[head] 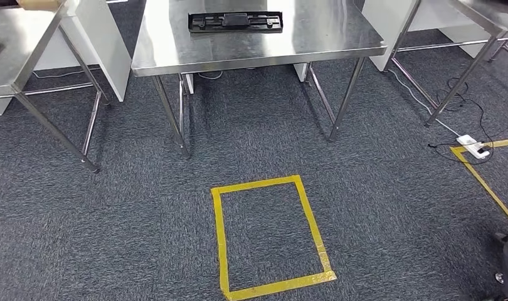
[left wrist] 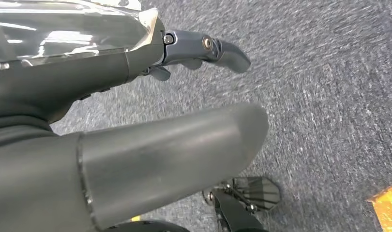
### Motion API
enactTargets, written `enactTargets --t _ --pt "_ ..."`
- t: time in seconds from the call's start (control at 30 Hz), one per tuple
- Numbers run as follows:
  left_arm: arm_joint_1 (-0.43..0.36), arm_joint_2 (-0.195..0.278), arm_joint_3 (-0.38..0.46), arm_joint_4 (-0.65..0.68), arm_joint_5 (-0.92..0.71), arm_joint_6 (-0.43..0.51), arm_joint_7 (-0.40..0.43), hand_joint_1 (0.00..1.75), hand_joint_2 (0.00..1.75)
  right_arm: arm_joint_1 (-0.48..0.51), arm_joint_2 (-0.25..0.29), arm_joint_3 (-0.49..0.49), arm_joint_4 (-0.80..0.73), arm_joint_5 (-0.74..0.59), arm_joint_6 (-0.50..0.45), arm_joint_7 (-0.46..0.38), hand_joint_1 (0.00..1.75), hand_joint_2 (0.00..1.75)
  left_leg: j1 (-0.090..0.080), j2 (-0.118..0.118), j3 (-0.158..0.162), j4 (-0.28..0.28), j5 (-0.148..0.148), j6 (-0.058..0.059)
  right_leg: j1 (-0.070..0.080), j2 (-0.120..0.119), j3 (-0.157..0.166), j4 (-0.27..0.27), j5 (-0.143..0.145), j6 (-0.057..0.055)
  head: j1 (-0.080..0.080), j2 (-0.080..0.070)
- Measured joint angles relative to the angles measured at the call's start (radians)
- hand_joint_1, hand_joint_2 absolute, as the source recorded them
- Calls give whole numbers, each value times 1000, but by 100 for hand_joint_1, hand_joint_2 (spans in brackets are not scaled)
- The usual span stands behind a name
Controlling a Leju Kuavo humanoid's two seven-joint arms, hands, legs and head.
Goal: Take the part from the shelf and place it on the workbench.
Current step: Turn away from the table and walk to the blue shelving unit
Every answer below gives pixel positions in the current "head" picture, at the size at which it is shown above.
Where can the white power strip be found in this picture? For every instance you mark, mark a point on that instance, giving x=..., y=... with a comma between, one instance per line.
x=472, y=146

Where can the steel workbench table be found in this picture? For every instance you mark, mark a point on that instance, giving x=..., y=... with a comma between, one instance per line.
x=320, y=37

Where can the long black plastic panel part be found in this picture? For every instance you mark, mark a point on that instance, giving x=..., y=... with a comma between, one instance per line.
x=235, y=21

